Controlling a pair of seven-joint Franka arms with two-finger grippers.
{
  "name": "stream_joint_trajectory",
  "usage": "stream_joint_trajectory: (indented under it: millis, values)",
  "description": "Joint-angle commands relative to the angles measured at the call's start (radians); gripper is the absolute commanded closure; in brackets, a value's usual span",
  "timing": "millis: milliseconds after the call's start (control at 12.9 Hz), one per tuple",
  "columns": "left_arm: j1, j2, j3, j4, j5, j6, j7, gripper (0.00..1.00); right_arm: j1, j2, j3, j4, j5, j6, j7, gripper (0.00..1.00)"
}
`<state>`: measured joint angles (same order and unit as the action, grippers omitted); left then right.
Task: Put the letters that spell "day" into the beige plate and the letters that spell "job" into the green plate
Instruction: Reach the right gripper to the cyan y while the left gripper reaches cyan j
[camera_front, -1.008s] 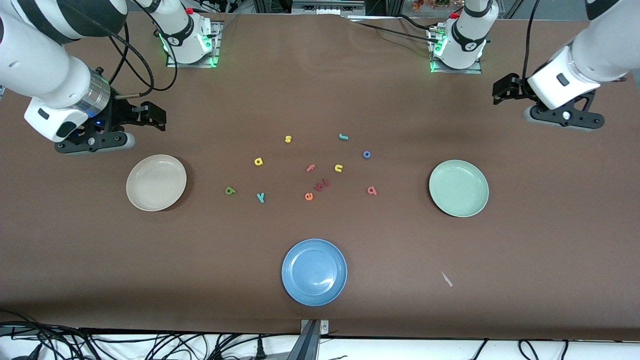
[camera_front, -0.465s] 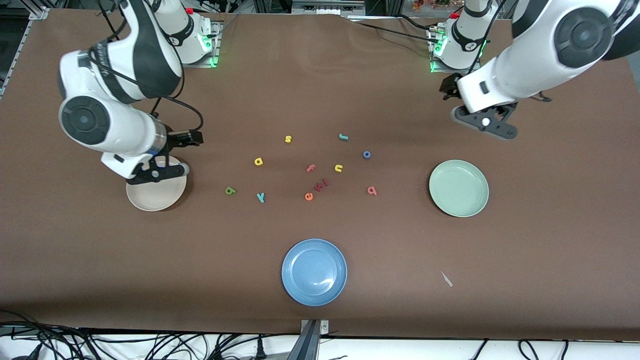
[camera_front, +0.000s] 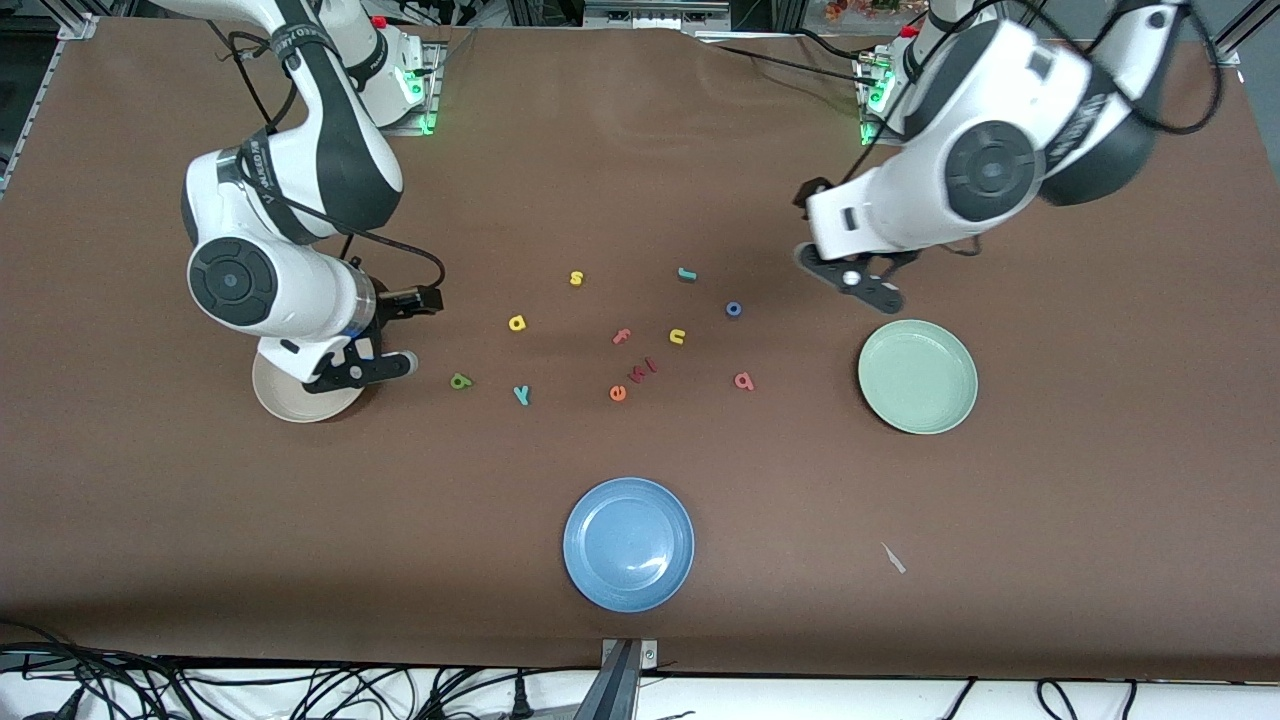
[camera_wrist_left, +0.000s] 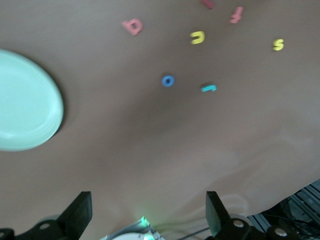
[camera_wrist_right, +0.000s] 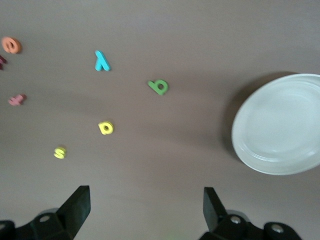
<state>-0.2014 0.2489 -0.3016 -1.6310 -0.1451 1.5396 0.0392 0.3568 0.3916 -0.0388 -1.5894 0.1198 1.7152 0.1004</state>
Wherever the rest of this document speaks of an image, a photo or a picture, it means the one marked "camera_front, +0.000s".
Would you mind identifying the beige brown round plate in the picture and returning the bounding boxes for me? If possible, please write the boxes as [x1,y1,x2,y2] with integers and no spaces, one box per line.
[251,345,369,424]

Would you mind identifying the green round plate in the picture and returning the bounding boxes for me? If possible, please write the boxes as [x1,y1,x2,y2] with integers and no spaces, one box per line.
[857,319,979,436]

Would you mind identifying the orange dried flowers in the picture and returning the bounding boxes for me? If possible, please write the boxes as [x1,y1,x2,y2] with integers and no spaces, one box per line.
[825,0,926,23]

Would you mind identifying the brown table cover sheet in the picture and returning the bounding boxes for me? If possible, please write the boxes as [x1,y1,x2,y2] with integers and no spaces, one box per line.
[0,18,1280,683]

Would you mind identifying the silver equipment box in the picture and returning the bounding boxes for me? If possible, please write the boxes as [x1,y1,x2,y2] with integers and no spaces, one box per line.
[583,0,733,31]

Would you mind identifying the blue round plate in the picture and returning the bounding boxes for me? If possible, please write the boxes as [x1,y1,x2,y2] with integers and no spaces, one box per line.
[562,477,696,613]

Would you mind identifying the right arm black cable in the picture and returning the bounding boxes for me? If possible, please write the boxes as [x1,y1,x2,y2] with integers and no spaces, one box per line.
[205,15,448,296]

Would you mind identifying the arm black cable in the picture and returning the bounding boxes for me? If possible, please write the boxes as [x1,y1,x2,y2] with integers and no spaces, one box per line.
[205,15,448,296]
[795,0,1223,201]

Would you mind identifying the black cable on cover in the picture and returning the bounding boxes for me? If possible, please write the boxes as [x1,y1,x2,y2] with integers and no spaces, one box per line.
[700,40,869,86]
[795,28,881,63]

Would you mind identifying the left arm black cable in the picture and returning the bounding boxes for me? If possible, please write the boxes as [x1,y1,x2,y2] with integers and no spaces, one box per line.
[795,0,1223,201]

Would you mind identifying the aluminium frame rail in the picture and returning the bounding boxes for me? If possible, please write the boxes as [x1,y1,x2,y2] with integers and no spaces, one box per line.
[1215,0,1280,69]
[0,12,101,196]

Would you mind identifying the grey metal post bracket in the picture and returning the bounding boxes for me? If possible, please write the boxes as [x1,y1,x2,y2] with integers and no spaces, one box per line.
[572,637,661,720]

